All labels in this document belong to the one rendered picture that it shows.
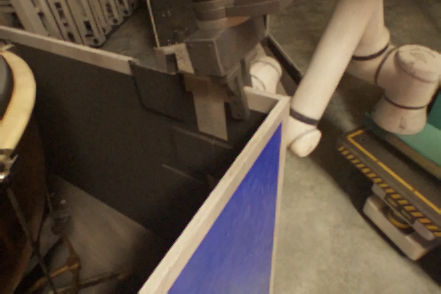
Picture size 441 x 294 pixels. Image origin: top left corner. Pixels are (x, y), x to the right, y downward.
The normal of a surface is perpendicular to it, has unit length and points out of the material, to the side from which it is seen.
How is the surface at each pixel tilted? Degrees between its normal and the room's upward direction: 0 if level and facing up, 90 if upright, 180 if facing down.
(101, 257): 0
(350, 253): 0
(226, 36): 80
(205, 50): 90
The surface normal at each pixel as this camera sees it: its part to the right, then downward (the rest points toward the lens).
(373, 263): -0.08, -0.75
